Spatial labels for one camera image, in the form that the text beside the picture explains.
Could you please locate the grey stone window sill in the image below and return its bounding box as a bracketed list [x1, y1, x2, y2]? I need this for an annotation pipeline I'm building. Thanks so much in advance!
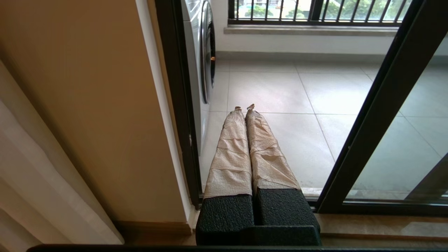
[224, 25, 399, 37]

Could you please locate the dark brown sliding glass door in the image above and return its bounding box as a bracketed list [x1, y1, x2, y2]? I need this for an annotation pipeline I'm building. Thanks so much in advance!
[317, 0, 448, 216]

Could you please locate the white curtain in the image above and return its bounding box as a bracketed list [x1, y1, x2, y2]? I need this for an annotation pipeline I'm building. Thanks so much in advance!
[0, 61, 125, 245]

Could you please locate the silver front-load washing machine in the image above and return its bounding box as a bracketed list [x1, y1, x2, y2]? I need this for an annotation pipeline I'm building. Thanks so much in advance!
[180, 0, 217, 154]

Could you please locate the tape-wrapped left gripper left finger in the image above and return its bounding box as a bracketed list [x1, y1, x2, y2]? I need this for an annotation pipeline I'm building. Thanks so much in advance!
[196, 106, 255, 245]

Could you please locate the long dark balcony railing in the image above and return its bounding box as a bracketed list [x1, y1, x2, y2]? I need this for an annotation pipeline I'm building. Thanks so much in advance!
[228, 0, 413, 26]

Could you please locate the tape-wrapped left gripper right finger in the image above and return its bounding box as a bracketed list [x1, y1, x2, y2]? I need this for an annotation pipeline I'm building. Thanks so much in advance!
[245, 104, 321, 233]

